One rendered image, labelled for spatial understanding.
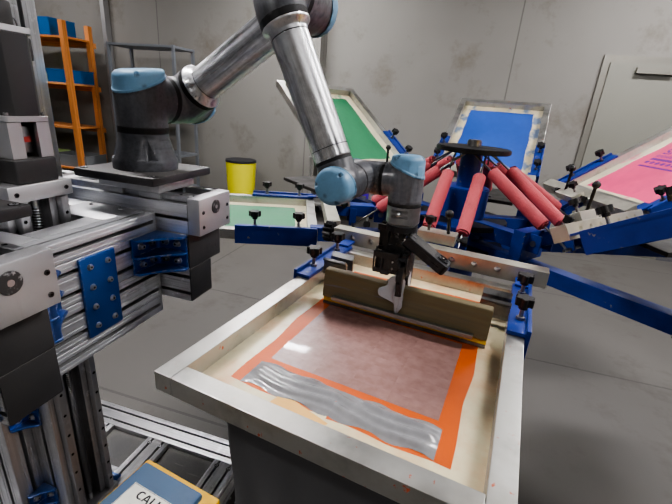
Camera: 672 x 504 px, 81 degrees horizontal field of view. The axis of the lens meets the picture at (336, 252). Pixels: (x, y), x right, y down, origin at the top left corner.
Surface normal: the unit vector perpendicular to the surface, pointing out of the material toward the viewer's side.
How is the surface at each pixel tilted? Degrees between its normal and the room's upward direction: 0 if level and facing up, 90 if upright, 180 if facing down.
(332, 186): 90
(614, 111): 90
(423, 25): 90
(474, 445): 0
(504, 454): 0
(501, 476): 0
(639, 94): 90
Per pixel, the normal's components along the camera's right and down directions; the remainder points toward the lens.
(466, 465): 0.07, -0.93
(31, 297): 0.96, 0.17
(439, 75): -0.29, 0.31
